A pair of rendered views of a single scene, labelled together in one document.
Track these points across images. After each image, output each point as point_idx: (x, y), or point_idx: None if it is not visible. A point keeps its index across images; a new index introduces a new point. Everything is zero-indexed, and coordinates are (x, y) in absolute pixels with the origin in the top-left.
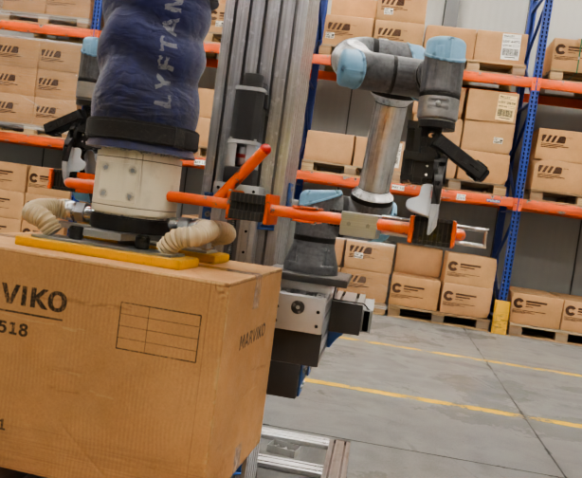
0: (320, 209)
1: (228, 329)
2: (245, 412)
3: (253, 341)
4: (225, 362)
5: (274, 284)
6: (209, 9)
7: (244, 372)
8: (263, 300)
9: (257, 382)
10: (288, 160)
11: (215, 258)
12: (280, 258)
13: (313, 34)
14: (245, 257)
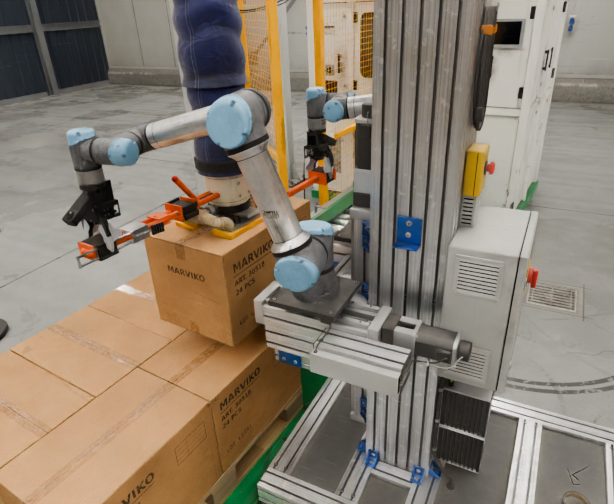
0: (152, 218)
1: (150, 254)
2: (196, 310)
3: (188, 277)
4: (153, 267)
5: (208, 259)
6: (195, 94)
7: (181, 286)
8: (191, 260)
9: (207, 305)
10: (377, 192)
11: (211, 232)
12: (407, 287)
13: (447, 36)
14: (351, 262)
